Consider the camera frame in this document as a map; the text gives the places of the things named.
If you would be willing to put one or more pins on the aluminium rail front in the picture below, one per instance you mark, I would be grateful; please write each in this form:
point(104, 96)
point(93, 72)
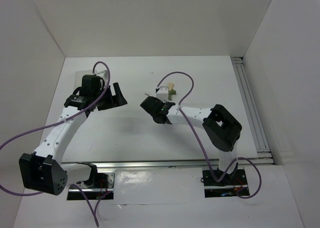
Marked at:
point(152, 164)

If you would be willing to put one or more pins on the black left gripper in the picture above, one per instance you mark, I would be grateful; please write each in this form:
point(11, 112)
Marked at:
point(110, 100)

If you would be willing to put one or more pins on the green wood block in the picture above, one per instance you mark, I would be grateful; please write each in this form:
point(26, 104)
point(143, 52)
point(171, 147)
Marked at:
point(171, 93)

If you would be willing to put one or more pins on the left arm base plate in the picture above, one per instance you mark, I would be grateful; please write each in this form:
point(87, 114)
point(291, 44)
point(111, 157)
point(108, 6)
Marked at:
point(95, 185)

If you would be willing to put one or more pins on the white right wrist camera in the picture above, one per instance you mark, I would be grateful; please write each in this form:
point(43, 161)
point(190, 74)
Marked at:
point(162, 93)

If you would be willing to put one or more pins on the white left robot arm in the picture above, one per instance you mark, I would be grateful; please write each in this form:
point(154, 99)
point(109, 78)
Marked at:
point(42, 170)

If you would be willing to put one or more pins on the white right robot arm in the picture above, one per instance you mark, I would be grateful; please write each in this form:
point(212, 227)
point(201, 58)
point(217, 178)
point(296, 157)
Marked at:
point(221, 127)

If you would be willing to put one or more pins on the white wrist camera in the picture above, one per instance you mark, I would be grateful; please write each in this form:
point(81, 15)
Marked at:
point(162, 93)
point(104, 75)

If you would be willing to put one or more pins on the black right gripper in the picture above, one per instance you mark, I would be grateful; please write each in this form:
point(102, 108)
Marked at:
point(149, 105)

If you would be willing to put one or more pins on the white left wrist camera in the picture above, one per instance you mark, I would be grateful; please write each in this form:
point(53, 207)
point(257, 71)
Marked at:
point(104, 75)

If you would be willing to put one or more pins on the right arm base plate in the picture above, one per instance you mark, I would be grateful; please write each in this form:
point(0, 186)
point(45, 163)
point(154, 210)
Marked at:
point(228, 187)

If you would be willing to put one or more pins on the natural wood block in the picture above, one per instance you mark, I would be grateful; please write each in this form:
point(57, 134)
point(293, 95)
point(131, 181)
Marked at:
point(170, 86)

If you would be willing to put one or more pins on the white perforated box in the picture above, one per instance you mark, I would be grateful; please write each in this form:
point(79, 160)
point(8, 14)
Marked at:
point(81, 75)

